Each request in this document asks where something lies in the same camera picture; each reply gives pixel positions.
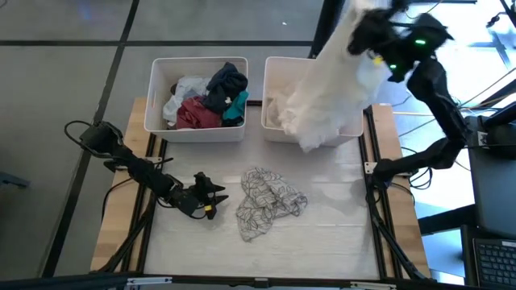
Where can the maroon garment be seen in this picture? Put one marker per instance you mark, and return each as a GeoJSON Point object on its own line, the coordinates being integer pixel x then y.
{"type": "Point", "coordinates": [193, 117]}

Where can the teal garment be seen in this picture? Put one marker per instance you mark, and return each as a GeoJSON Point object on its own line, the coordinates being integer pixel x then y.
{"type": "Point", "coordinates": [238, 106]}

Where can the dark navy garment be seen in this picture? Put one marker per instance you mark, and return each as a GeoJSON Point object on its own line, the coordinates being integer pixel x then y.
{"type": "Point", "coordinates": [225, 84]}

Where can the blue grey floor object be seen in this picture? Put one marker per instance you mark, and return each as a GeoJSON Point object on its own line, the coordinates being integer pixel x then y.
{"type": "Point", "coordinates": [12, 180]}

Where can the black monitor case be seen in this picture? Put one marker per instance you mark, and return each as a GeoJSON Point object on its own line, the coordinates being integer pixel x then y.
{"type": "Point", "coordinates": [496, 181]}

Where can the light grey garment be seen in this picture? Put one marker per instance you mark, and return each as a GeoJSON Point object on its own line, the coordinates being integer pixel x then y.
{"type": "Point", "coordinates": [185, 90]}

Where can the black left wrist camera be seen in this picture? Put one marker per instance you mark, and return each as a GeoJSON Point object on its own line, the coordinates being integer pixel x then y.
{"type": "Point", "coordinates": [201, 181]}

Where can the black laptop keyboard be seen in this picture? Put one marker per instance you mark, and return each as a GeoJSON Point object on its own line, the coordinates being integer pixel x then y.
{"type": "Point", "coordinates": [496, 262]}

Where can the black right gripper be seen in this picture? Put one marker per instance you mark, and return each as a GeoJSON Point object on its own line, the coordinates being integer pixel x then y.
{"type": "Point", "coordinates": [371, 32]}

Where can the black metal frame post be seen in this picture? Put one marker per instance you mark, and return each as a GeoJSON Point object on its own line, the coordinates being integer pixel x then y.
{"type": "Point", "coordinates": [324, 28]}

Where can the white leaf print cloth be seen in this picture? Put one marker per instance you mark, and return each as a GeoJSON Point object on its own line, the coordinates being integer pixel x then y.
{"type": "Point", "coordinates": [266, 201]}

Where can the black metal table frame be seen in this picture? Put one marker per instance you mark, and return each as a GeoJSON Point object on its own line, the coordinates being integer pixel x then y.
{"type": "Point", "coordinates": [367, 133]}

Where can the large white cloth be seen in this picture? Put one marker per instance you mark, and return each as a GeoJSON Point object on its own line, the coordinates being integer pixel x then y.
{"type": "Point", "coordinates": [334, 92]}

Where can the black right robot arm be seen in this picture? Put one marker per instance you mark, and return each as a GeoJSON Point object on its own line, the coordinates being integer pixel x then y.
{"type": "Point", "coordinates": [435, 100]}

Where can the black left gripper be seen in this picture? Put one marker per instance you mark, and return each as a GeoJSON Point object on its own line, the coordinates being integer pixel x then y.
{"type": "Point", "coordinates": [189, 201]}

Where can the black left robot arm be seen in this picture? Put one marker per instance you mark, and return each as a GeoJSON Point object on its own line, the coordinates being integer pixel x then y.
{"type": "Point", "coordinates": [141, 169]}

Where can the white metal bracket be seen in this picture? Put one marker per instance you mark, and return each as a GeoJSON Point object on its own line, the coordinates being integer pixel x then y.
{"type": "Point", "coordinates": [370, 168]}

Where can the white perforated plastic bin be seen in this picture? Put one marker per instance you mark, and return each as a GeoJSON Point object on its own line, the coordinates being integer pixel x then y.
{"type": "Point", "coordinates": [157, 100]}
{"type": "Point", "coordinates": [274, 80]}

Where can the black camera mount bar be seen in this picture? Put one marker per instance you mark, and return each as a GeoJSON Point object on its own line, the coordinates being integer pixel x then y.
{"type": "Point", "coordinates": [80, 280]}

